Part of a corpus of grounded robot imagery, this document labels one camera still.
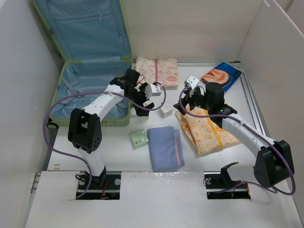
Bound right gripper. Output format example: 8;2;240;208
173;86;213;115

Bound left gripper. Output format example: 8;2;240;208
127;84;154;116

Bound small white box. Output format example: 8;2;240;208
160;105;173;118

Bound green box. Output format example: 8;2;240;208
129;129;149;149

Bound blue cloth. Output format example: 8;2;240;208
147;126;185;171

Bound orange patterned garment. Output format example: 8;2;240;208
175;111;240;156

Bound blue orange ear print bag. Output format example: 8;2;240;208
201;62;242;92

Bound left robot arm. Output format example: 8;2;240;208
68;69;162;188

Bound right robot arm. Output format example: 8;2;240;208
174;76;295;188

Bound pink patterned folded garment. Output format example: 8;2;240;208
134;57;179;88

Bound green suitcase blue lining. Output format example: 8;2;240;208
33;0;132;129

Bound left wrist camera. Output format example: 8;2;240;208
145;84;162;98

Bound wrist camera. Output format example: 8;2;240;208
145;84;162;98
184;75;200;90

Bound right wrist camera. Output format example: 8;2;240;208
184;75;200;90

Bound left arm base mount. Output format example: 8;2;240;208
76;172;121;200

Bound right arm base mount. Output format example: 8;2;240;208
203;172;251;200

